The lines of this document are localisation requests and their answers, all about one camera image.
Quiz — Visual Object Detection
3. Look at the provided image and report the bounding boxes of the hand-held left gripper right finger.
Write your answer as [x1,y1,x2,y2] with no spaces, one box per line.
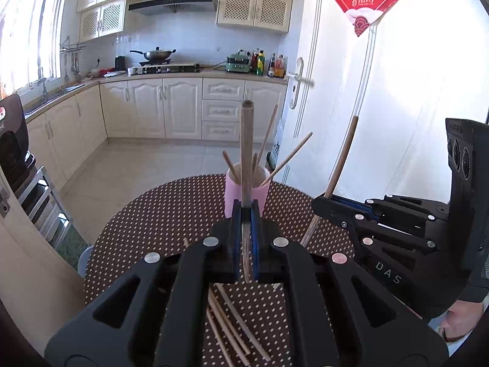
[251,201,449,367]

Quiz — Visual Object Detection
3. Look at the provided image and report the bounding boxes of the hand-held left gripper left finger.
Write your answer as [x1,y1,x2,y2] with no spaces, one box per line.
[45,201,243,367]

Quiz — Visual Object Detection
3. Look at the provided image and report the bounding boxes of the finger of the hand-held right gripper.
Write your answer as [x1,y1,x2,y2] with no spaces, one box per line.
[330,194,450,222]
[311,196,437,255]

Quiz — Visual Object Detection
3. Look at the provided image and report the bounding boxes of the pink cup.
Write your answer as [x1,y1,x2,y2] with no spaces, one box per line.
[225,162,270,218]

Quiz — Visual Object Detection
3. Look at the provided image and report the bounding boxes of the bunch of wooden chopsticks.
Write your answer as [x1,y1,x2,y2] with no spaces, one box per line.
[182,237,281,367]

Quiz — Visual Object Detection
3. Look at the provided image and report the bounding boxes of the person's right hand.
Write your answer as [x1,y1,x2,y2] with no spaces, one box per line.
[436,300,489,343]

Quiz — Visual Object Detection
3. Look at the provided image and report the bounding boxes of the white printed bag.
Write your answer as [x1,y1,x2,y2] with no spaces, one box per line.
[267,117,285,172]

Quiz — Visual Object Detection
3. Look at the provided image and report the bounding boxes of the brown polka dot tablecloth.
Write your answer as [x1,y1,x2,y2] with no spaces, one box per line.
[83,174,358,367]

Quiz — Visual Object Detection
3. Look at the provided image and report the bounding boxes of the white door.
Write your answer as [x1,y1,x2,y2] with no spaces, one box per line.
[285,0,489,209]

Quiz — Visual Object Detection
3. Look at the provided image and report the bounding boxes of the cream lower cabinets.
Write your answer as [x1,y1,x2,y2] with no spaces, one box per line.
[25,76,287,184]

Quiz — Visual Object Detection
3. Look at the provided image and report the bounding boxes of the green countertop appliance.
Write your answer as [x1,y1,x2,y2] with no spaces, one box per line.
[226,50,253,73]

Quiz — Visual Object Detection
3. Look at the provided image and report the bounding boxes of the light blue plastic stool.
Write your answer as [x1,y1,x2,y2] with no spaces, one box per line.
[77,245,94,278]

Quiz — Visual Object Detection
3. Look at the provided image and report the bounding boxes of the gas stove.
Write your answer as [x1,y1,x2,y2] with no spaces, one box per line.
[138,63,203,74]

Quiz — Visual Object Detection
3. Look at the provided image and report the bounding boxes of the wok with lid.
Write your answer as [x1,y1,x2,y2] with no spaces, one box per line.
[130,47,176,63]

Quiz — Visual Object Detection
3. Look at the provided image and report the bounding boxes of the metal rack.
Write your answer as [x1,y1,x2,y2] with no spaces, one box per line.
[15,166,73,251]

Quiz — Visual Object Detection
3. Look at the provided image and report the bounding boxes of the cream lattice door cabinet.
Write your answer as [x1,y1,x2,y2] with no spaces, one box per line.
[216,0,293,33]
[79,0,127,43]

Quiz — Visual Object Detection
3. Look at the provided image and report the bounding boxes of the range hood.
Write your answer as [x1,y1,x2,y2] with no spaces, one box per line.
[128,0,215,16]

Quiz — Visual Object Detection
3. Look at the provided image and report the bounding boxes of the black kitchen appliance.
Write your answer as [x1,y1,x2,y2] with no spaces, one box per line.
[0,94,35,192]

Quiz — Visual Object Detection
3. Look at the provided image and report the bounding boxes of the sink faucet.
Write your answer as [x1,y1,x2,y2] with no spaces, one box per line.
[37,67,48,102]

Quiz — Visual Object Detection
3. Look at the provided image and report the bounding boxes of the kitchen window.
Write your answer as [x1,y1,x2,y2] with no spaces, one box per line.
[0,0,67,96]

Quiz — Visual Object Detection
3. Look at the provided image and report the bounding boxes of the silver door handle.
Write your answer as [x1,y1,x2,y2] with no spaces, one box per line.
[287,57,314,109]

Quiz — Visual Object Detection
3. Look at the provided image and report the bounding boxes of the wall utensil rack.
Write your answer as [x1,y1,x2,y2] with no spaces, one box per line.
[59,36,88,81]

